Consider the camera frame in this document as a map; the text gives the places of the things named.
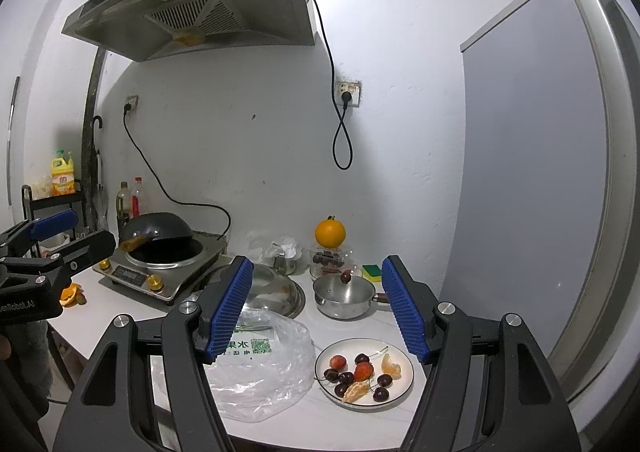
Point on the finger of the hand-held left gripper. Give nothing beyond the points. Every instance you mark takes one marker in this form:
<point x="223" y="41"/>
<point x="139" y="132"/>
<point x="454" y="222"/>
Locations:
<point x="52" y="224"/>
<point x="90" y="247"/>

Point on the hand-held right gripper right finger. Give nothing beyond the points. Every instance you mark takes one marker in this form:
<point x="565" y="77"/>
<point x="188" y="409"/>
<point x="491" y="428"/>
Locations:
<point x="402" y="307"/>

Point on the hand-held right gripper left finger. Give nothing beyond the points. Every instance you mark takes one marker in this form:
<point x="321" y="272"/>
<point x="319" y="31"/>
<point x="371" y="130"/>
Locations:
<point x="230" y="307"/>

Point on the peeled orange segment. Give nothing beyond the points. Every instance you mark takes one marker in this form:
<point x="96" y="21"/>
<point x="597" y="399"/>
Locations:
<point x="391" y="366"/>
<point x="356" y="392"/>

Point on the red strawberry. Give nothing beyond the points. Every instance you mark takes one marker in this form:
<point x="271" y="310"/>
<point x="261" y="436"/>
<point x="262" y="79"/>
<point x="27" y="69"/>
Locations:
<point x="337" y="362"/>
<point x="363" y="371"/>

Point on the white plate with dark rim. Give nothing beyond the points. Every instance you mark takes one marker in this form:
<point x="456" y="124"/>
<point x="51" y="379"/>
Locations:
<point x="402" y="382"/>

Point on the clear printed plastic bag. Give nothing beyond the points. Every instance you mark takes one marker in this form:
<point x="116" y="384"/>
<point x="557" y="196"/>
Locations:
<point x="270" y="382"/>

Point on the cluster of dark cherries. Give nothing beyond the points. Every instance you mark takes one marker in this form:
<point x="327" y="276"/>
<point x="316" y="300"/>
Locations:
<point x="346" y="377"/>

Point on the person's left forearm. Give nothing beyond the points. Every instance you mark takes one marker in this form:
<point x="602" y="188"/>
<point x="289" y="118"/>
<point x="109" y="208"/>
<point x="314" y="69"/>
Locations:
<point x="30" y="357"/>

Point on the gold cooker knob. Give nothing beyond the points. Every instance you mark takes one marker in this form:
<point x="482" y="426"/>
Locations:
<point x="157" y="284"/>
<point x="103" y="263"/>

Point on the black storage rack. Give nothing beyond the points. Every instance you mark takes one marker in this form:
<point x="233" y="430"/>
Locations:
<point x="55" y="200"/>

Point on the orange peel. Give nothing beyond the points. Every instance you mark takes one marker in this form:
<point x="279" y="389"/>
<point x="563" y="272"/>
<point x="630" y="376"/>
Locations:
<point x="70" y="296"/>

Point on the yellow dish soap bottle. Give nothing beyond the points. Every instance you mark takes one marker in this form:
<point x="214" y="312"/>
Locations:
<point x="62" y="179"/>

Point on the green and yellow sponge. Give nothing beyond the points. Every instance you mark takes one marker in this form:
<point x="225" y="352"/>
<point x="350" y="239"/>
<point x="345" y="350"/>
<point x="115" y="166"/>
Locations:
<point x="371" y="273"/>

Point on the dark oil bottle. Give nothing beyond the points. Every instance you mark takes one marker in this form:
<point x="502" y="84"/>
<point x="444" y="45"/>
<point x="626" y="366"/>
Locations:
<point x="123" y="204"/>

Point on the black umbrella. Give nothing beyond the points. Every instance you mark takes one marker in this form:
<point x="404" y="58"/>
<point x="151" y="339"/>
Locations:
<point x="100" y="192"/>

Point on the small steel saucepan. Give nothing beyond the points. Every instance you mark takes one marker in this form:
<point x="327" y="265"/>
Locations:
<point x="345" y="307"/>

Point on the steel induction cooker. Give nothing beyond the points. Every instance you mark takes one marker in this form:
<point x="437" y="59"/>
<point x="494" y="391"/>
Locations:
<point x="200" y="252"/>

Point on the red sauce bottle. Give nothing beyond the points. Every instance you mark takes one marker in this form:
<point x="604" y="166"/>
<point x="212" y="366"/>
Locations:
<point x="136" y="202"/>

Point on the large steel pan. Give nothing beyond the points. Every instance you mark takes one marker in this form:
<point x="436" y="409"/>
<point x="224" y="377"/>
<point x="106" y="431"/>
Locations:
<point x="297" y="304"/>

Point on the steel cup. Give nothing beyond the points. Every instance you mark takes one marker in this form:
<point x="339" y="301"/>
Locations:
<point x="285" y="263"/>

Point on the crumpled clear plastic wrap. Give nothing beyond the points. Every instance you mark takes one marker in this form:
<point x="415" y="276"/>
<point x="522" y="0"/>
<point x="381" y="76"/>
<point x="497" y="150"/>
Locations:
<point x="260" y="242"/>

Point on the saucepan lid with wooden knob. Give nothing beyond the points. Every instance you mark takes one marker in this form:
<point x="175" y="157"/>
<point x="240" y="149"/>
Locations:
<point x="332" y="288"/>

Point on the black wok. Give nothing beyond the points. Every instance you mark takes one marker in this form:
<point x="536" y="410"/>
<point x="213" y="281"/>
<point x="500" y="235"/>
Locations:
<point x="160" y="227"/>

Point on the clear container with cherries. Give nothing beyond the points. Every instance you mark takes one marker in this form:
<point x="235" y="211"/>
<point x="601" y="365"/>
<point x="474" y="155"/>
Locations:
<point x="327" y="259"/>

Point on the grey metal rod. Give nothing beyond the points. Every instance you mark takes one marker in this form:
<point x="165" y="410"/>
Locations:
<point x="13" y="132"/>

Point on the whole orange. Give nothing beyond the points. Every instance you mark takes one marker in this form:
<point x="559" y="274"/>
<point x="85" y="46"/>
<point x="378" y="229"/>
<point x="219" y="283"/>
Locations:
<point x="330" y="233"/>

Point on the grey refrigerator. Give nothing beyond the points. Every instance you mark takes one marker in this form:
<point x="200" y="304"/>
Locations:
<point x="530" y="182"/>

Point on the white wall outlet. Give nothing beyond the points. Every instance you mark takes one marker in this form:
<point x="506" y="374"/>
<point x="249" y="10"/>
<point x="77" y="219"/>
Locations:
<point x="352" y="89"/>
<point x="134" y="102"/>

